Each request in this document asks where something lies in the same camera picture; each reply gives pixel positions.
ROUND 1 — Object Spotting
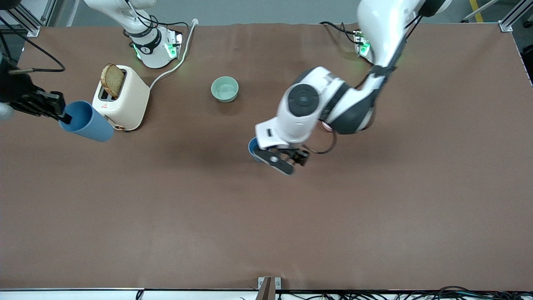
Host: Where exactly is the blue plastic cup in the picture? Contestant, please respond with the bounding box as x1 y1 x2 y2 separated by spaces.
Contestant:
248 137 267 163
58 101 114 143

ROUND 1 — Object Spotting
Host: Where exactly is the brown bread slice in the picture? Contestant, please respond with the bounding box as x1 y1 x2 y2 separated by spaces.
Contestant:
101 63 125 99

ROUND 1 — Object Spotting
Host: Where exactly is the cream white toaster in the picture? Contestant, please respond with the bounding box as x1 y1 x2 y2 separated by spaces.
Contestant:
92 65 150 132

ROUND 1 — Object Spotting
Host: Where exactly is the mint green bowl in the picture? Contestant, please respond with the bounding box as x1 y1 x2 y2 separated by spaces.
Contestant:
211 76 239 103

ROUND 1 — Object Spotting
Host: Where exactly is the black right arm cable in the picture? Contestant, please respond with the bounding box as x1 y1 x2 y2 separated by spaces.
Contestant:
0 17 66 74

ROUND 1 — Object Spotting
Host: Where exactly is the aluminium frame profile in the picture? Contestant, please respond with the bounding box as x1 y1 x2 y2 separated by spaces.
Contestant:
500 0 533 32
0 0 57 36

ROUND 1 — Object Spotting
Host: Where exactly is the black right base cable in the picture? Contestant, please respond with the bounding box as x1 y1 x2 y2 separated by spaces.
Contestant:
121 0 190 39

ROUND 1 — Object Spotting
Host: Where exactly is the black base cable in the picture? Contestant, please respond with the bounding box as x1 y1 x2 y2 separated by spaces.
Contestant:
319 21 364 45
121 0 190 39

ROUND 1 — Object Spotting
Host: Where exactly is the white toaster power cable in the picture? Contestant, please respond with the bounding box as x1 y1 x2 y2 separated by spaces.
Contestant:
149 19 199 90

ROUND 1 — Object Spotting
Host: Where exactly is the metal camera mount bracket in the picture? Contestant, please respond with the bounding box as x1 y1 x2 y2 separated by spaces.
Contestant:
258 277 281 300

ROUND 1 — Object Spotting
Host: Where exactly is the black left base cable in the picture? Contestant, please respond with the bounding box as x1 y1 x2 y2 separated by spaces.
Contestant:
319 21 364 45

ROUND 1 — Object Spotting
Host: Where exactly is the black cable bundle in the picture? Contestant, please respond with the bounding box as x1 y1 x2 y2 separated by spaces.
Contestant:
239 285 533 300

